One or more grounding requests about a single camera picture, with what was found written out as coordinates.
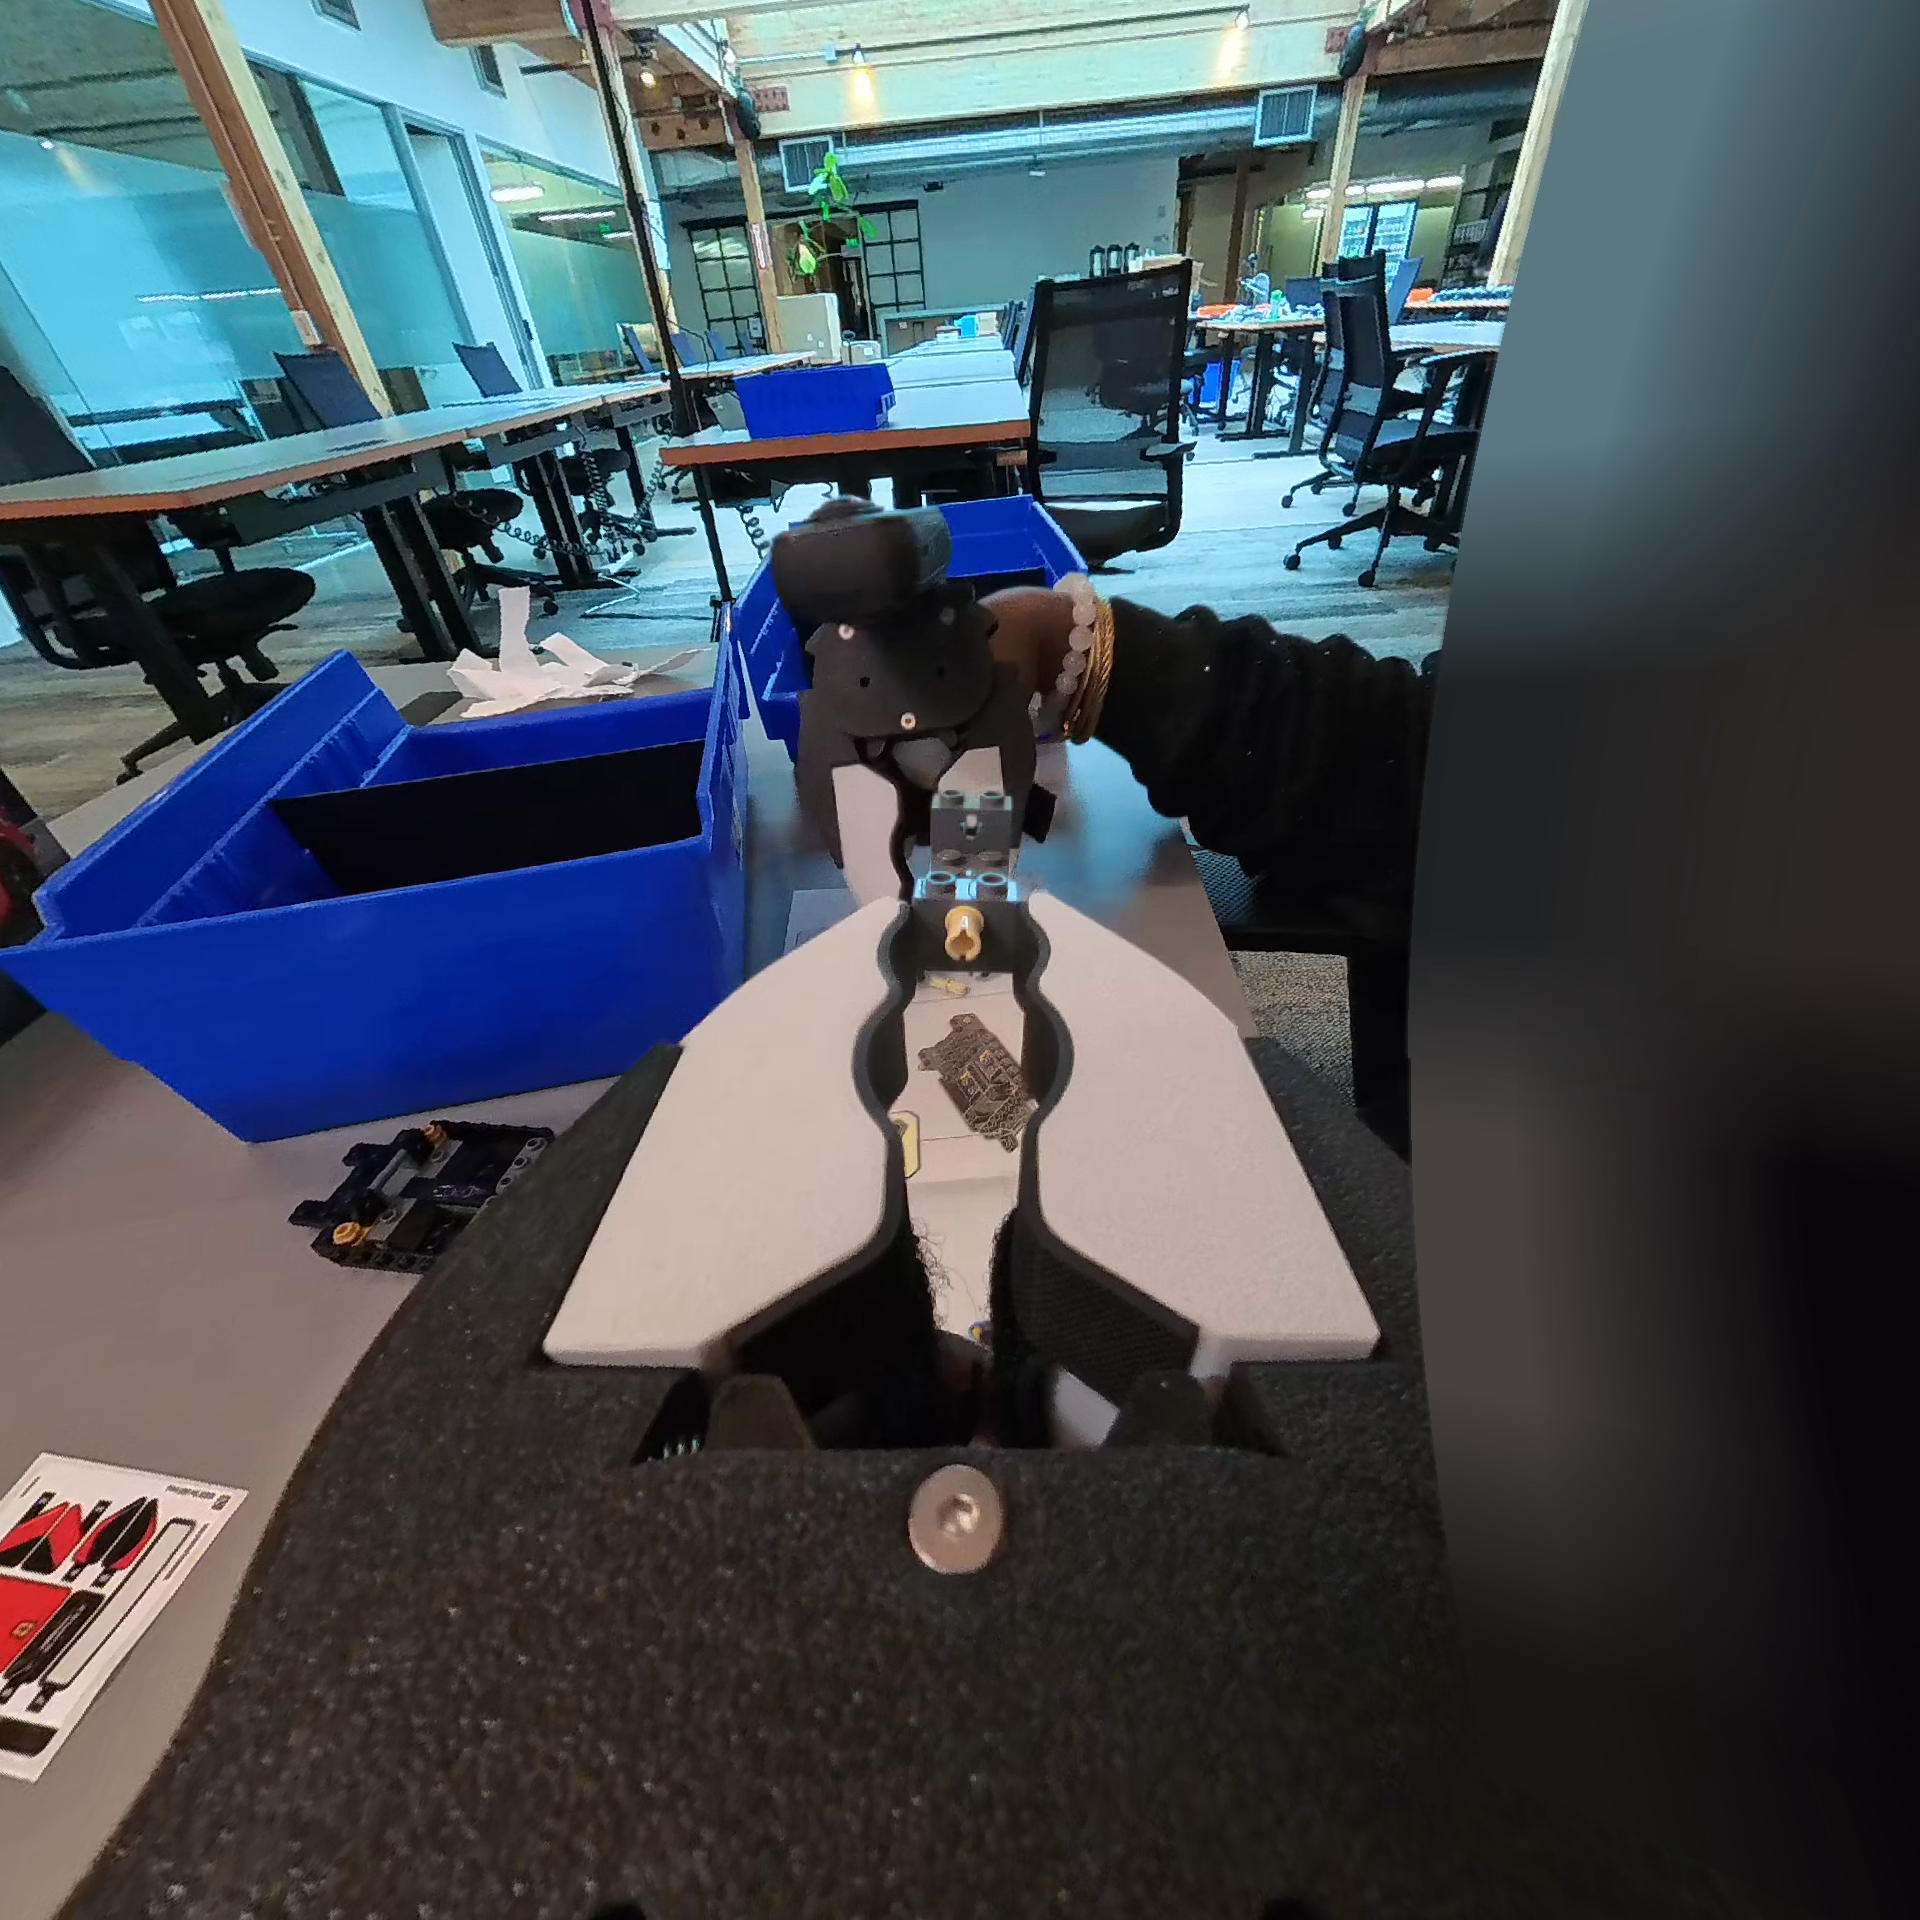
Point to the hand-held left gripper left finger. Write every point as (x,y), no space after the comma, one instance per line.
(750,1142)

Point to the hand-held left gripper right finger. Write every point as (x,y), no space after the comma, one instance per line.
(1171,1142)

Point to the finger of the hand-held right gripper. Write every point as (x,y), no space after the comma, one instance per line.
(867,839)
(1041,796)

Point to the grey lego brick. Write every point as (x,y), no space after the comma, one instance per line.
(974,827)

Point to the grey lego plate tan pin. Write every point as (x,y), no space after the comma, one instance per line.
(967,902)

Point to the person's right forearm black sleeve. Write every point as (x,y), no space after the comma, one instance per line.
(1275,751)

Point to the lego instruction booklet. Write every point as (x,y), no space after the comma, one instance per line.
(974,1080)

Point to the person's right hand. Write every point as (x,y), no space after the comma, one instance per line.
(1023,644)

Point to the wooden top office desk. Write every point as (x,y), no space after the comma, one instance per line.
(299,457)
(930,406)

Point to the small blue plastic bin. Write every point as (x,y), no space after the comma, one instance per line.
(810,398)

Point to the crumpled white paper bags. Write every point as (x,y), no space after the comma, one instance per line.
(556,674)

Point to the black mesh office chair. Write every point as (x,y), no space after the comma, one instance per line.
(1102,390)

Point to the large blue plastic bin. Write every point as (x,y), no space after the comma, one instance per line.
(388,961)

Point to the green potted plant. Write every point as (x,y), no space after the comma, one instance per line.
(826,217)

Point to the red black sticker sheet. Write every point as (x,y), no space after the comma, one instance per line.
(89,1604)

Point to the black lego frame assembly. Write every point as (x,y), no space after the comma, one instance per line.
(412,1194)

